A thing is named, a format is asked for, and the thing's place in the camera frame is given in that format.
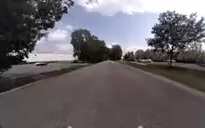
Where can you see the row of dark trees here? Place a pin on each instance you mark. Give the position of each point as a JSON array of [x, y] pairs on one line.
[[93, 50]]

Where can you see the grey asphalt path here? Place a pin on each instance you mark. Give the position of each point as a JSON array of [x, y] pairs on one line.
[[103, 96]]

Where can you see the vehicle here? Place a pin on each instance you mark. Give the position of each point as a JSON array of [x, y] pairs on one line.
[[40, 63]]

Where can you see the grey parking lot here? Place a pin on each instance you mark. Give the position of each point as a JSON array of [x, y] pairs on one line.
[[36, 69]]

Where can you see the dark grass verge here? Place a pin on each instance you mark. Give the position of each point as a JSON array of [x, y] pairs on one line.
[[26, 80]]

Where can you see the lone tall tree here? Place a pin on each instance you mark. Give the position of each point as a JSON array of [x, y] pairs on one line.
[[176, 33]]

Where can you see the grass strip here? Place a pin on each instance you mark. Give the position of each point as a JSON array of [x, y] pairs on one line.
[[186, 76]]

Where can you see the row of pale trees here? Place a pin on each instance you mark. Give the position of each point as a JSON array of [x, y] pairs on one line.
[[193, 55]]

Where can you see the large dark tree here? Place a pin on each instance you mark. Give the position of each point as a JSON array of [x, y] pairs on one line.
[[13, 30]]

